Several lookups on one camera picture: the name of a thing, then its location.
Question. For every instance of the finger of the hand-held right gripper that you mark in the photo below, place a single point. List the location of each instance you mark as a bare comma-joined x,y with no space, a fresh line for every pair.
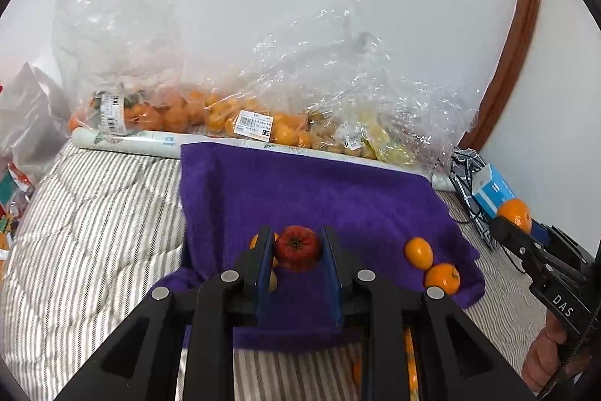
561,246
516,246

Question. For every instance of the white paper roll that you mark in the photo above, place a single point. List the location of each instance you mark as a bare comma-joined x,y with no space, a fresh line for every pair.
122,140

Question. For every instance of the teal snack packet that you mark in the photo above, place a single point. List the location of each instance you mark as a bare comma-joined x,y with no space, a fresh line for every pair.
7,190

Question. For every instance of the clear bag of yellow fruit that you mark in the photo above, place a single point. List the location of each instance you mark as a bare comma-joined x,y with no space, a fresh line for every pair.
408,128

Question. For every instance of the purple towel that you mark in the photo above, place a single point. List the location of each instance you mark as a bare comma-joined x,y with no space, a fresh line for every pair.
305,194

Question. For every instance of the wooden door frame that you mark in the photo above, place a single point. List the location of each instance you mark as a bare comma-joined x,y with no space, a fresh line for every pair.
512,44

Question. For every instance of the red and white snack packet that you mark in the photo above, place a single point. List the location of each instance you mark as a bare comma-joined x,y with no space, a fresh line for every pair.
21,176

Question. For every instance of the clear bag of leafy tangerines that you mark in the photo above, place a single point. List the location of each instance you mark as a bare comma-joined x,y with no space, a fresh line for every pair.
117,53

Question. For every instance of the white plastic bag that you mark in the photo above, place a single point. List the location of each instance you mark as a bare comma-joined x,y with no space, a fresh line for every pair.
28,109

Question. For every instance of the yellow-green kiwi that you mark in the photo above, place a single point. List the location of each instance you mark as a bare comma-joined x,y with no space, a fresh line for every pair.
273,281

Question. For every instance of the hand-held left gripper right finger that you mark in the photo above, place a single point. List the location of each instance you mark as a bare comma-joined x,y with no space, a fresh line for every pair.
333,279

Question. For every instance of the person's right hand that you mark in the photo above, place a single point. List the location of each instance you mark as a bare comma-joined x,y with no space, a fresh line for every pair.
540,358

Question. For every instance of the blue and white box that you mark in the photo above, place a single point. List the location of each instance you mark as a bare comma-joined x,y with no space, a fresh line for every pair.
493,189

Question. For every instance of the small red tomato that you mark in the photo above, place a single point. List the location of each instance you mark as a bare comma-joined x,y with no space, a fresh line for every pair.
298,248

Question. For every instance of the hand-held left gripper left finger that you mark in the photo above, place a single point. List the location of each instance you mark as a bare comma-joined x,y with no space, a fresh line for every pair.
263,274

